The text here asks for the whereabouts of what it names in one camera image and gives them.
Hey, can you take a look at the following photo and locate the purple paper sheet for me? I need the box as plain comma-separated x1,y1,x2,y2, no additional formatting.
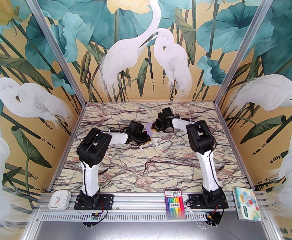
145,123,154,139

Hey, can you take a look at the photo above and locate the cream masking tape roll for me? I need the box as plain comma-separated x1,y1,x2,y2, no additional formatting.
162,106,175,117

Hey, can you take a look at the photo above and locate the coloured marker pen box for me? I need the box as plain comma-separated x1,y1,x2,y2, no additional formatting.
164,189,186,221

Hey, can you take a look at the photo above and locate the grey metal shelf panel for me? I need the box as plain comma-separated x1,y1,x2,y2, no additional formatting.
23,221,276,240

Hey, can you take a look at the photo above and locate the white alarm clock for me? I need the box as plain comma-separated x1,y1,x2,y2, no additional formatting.
48,189,71,211

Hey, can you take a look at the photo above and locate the cartoon print tissue pack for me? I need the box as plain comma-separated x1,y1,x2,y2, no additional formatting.
232,187,262,222

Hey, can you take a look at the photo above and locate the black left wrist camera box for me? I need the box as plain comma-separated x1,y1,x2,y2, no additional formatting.
138,132,151,144

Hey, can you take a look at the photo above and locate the aluminium table edge rail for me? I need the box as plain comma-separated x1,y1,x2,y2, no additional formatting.
85,101,216,105
213,103,252,186
47,103,87,193

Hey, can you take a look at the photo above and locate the aluminium frame beam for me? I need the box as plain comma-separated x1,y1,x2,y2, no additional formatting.
35,191,267,212

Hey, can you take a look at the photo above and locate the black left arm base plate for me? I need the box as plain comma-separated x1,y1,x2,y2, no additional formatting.
75,194,114,210

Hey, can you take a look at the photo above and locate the perforated metal cable tray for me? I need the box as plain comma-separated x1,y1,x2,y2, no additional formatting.
40,211,212,222

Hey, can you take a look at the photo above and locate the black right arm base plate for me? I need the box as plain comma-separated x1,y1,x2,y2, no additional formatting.
187,193,229,210

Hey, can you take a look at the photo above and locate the aluminium corner post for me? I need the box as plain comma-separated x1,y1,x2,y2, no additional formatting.
18,0,87,105
215,0,281,106

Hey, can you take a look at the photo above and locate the black bracket with yellow connector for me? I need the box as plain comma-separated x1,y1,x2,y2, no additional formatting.
204,212,222,228

